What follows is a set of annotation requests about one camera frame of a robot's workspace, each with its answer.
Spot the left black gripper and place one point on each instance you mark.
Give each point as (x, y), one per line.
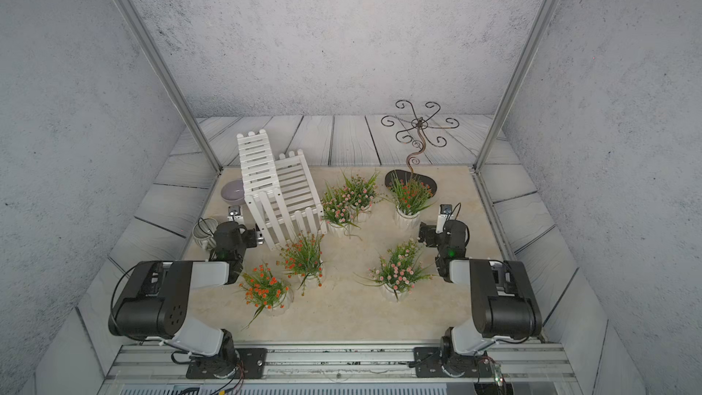
(251, 240)

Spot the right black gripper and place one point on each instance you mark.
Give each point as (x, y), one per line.
(430, 230)

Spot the pink flower potted plant front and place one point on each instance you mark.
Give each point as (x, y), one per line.
(398, 274)

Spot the pink flower potted plant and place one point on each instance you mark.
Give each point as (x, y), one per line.
(361, 194)
(398, 274)
(338, 214)

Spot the orange flower potted plant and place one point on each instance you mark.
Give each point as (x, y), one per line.
(266, 292)

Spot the red flower potted plant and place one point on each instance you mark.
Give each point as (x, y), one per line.
(302, 260)

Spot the white wooden slatted rack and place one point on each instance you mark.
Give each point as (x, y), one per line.
(279, 191)

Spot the pink flower potted plant back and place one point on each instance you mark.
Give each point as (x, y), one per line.
(361, 194)

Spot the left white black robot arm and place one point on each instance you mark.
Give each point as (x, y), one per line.
(153, 306)

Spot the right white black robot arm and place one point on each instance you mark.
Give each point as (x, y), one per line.
(504, 306)

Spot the striped grey ceramic mug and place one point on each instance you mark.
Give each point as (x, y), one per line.
(203, 233)

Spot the purple ceramic bowl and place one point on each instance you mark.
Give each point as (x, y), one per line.
(233, 193)

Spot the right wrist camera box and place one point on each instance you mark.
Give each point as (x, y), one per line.
(446, 211)

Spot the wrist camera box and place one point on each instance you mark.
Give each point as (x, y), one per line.
(235, 214)
(446, 211)

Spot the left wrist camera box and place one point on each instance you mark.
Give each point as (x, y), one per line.
(235, 214)

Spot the bronze wire scroll stand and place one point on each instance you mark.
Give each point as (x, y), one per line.
(416, 135)

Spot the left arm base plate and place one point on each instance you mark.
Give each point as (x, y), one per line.
(246, 364)

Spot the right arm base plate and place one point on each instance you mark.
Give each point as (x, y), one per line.
(428, 362)

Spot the aluminium front rail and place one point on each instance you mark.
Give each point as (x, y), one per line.
(346, 368)

